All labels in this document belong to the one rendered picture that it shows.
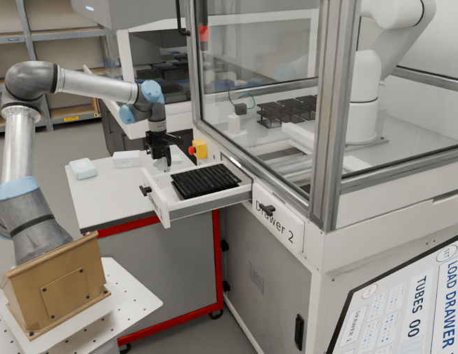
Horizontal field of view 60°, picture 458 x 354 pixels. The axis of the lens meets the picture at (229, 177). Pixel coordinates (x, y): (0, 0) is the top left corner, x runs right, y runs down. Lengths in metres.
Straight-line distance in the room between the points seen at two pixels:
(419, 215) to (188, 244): 0.94
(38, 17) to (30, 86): 4.08
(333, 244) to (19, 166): 0.96
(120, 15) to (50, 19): 3.39
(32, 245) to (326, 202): 0.76
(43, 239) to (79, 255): 0.10
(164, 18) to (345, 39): 1.35
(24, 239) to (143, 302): 0.36
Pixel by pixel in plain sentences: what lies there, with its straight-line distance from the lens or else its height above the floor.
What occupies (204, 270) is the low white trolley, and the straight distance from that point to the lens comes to 1.89.
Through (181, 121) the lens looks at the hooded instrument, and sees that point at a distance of 2.27.
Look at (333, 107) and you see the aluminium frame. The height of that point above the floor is 1.29.
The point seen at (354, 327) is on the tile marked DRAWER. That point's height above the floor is 1.01.
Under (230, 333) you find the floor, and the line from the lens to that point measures 2.10.
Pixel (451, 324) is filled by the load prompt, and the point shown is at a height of 1.16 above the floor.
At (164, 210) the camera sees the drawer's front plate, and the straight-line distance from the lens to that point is 1.32.
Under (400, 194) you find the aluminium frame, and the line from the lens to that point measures 1.26.
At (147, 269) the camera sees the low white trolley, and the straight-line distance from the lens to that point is 1.77.
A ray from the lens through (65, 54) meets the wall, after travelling 5.49.
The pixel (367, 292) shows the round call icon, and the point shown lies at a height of 1.01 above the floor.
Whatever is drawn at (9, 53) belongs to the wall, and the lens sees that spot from 5.49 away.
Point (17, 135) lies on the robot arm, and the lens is 1.40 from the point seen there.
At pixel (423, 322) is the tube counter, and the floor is 1.12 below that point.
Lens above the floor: 1.57
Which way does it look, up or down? 27 degrees down
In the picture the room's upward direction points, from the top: 2 degrees counter-clockwise
